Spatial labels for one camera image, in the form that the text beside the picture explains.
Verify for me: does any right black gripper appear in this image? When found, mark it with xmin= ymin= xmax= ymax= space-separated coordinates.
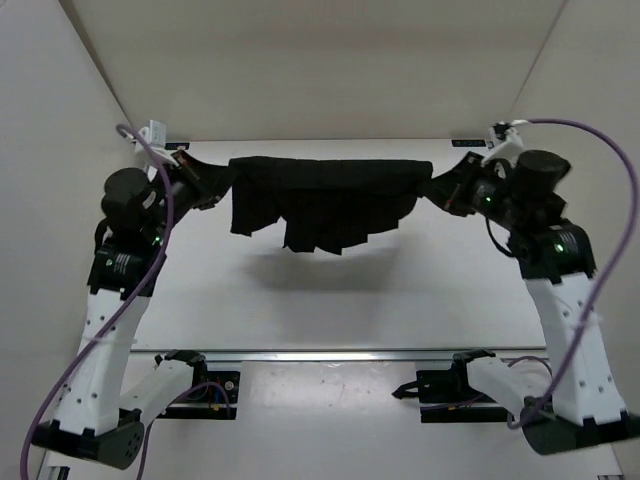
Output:
xmin=414 ymin=152 xmax=521 ymax=228

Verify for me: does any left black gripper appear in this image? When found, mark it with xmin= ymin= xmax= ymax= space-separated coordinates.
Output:
xmin=151 ymin=136 xmax=245 ymax=225

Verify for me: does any black pleated skirt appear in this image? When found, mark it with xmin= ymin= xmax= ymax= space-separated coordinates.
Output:
xmin=204 ymin=156 xmax=434 ymax=255

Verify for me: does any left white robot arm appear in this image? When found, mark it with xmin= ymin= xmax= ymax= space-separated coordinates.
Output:
xmin=26 ymin=151 xmax=233 ymax=470

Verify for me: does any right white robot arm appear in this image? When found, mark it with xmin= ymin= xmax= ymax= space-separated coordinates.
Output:
xmin=428 ymin=150 xmax=639 ymax=455

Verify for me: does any left blue corner label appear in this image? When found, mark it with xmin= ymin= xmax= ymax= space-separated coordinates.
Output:
xmin=165 ymin=142 xmax=190 ymax=151

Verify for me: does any blue corner label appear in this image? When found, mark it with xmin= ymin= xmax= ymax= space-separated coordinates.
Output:
xmin=451 ymin=139 xmax=487 ymax=148
xmin=165 ymin=142 xmax=190 ymax=151

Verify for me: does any right blue corner label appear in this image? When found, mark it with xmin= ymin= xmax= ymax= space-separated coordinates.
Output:
xmin=451 ymin=139 xmax=487 ymax=148

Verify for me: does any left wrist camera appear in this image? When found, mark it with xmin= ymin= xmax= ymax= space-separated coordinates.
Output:
xmin=138 ymin=120 xmax=167 ymax=158

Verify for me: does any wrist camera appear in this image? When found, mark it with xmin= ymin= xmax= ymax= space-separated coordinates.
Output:
xmin=482 ymin=119 xmax=531 ymax=166
xmin=138 ymin=120 xmax=167 ymax=158

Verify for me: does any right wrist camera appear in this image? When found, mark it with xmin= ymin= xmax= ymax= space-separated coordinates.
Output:
xmin=482 ymin=119 xmax=531 ymax=166

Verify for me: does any aluminium front rail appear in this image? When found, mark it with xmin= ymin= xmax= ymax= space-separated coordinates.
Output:
xmin=129 ymin=349 xmax=546 ymax=363

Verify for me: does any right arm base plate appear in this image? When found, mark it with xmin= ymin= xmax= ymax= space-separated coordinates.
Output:
xmin=391 ymin=349 xmax=508 ymax=424

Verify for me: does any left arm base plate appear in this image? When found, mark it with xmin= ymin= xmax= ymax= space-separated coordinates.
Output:
xmin=154 ymin=350 xmax=241 ymax=420

